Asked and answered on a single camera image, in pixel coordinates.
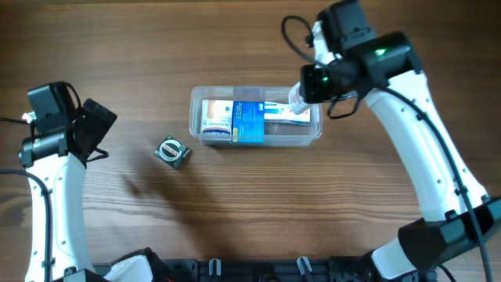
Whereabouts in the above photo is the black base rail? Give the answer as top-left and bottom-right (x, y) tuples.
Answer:
(93, 256), (438, 282)

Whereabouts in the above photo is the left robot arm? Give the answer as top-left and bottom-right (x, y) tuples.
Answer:
(20, 99), (153, 281)

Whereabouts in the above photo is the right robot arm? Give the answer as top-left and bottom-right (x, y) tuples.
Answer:
(294, 24), (500, 281)

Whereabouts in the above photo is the blue yellow VapoDrops box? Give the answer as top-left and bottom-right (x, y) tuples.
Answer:
(232, 101), (265, 144)

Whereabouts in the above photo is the white green small box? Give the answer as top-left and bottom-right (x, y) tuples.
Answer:
(264, 102), (311, 125)

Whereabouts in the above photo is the clear plastic container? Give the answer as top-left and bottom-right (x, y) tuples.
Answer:
(189, 86), (323, 146)

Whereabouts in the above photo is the Hansaplast plaster box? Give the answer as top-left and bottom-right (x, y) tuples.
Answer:
(200, 99), (233, 136)

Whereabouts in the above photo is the dark green round-logo box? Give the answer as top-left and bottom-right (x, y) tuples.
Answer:
(153, 136), (192, 170)

